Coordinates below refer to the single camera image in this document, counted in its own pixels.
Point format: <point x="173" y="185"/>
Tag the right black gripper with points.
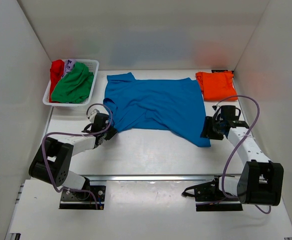
<point x="206" y="132"/>

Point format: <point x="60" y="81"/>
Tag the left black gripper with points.
<point x="113" y="131"/>

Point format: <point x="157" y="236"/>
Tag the blue t shirt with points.
<point x="174" y="105"/>

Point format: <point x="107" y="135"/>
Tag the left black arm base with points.
<point x="94" y="199"/>

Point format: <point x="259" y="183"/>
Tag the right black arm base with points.
<point x="209" y="198"/>

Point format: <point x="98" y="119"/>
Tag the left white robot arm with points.
<point x="56" y="154"/>

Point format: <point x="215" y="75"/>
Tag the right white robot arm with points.
<point x="261" y="180"/>

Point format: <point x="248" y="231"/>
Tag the folded orange t shirt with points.
<point x="216" y="86"/>

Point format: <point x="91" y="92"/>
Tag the green t shirt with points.
<point x="74" y="87"/>

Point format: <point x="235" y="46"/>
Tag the white plastic basket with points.
<point x="93" y="66"/>

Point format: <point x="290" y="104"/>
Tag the lilac t shirt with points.
<point x="68" y="66"/>

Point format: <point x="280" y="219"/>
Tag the red t shirt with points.
<point x="56" y="72"/>

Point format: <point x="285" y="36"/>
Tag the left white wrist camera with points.
<point x="92" y="114"/>

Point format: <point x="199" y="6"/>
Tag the aluminium rail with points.
<point x="151" y="155"/>

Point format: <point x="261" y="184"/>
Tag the black tag at back wall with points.
<point x="218" y="70"/>

